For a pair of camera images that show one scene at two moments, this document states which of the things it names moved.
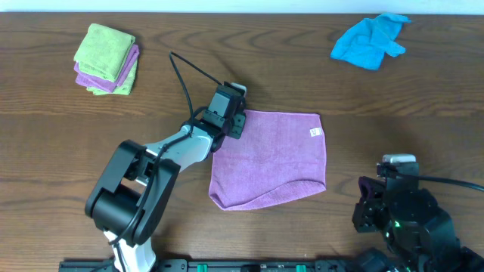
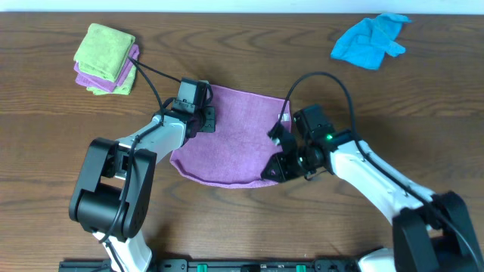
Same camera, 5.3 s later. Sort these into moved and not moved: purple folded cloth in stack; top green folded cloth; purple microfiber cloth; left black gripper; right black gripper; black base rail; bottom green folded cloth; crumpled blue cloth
Moved: right black gripper; left black gripper; purple microfiber cloth
Not moved: purple folded cloth in stack; crumpled blue cloth; bottom green folded cloth; black base rail; top green folded cloth
